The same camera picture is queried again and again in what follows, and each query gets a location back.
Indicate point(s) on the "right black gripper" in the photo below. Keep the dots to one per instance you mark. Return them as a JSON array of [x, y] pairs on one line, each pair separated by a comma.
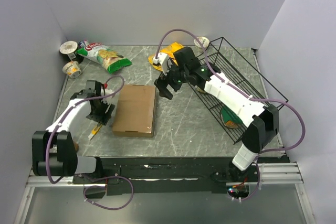
[[162, 83]]

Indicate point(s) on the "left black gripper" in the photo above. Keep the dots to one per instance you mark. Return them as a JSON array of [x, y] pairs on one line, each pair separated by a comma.
[[103, 117]]

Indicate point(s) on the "brown cardboard express box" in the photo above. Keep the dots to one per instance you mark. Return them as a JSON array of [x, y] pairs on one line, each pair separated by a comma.
[[135, 111]]

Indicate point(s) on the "yellow utility knife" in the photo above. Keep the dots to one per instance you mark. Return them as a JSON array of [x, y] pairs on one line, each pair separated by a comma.
[[94, 131]]

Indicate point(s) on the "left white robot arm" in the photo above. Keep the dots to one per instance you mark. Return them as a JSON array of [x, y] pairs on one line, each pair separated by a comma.
[[53, 150]]

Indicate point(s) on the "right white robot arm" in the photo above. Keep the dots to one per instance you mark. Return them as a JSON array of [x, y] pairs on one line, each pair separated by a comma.
[[261, 121]]

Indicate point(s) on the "yellow chips bag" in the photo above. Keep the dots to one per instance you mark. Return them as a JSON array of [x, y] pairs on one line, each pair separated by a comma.
[[169, 50]]

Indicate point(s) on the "brown can at edge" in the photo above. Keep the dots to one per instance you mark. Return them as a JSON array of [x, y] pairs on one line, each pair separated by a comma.
[[76, 146]]

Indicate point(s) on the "yogurt cup yellow label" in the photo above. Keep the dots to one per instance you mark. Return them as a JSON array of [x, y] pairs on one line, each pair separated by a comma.
[[72, 69]]

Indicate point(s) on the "green white chips bag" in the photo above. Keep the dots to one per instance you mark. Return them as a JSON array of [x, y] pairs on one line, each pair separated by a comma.
[[102, 54]]

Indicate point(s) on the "yogurt cup at back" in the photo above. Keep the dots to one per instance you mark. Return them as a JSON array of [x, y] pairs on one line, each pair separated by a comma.
[[201, 43]]

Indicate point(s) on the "blue white cup behind bag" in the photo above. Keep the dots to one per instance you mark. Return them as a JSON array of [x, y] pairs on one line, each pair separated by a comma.
[[83, 44]]

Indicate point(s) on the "yogurt cup upright corner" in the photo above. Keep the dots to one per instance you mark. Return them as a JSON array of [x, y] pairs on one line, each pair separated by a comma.
[[69, 48]]

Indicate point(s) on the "green snack pack in basket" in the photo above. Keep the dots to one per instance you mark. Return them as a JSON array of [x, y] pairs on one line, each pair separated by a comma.
[[229, 118]]

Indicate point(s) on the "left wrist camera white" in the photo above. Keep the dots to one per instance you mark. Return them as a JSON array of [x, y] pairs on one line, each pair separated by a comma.
[[108, 94]]

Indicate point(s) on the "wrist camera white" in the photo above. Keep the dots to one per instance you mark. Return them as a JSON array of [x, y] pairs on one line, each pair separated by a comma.
[[108, 94], [163, 60]]

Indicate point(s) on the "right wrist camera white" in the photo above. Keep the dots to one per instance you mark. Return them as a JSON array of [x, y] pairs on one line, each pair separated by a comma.
[[163, 60]]

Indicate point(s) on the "black wire basket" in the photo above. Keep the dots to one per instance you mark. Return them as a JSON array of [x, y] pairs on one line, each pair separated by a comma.
[[241, 67]]

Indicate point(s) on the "aluminium rail frame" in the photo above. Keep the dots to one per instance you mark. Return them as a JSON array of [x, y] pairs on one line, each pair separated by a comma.
[[276, 173]]

